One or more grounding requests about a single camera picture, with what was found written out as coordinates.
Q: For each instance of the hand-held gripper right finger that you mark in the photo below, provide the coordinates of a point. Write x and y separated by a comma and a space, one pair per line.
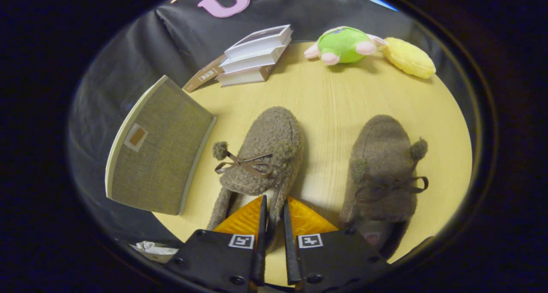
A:
291, 258

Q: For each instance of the green and pink plush toy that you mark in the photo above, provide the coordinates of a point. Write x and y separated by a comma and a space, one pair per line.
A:
342, 44

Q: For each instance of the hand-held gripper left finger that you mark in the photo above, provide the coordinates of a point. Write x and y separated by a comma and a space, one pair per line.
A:
260, 258

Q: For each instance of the yellow plush toy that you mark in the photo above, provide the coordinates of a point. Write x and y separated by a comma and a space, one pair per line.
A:
409, 57

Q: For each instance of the brown cover book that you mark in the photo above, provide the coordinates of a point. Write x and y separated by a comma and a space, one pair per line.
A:
205, 74

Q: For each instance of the brown fuzzy shoe with bow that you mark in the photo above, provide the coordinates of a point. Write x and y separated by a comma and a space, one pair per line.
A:
381, 151
265, 139

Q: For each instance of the plain white book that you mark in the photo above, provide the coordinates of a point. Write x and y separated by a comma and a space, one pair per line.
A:
252, 61

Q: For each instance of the black backdrop cloth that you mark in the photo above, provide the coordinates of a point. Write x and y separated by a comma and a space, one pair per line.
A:
184, 31

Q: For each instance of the beige fabric storage box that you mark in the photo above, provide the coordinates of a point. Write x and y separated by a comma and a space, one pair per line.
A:
162, 156

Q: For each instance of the pale pink book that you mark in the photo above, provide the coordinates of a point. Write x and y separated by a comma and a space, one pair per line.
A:
244, 76

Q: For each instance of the white crumpled cloth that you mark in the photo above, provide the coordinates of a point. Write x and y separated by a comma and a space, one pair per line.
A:
152, 248

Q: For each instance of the white portrait cover book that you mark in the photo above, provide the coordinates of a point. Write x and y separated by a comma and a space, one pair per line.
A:
261, 38

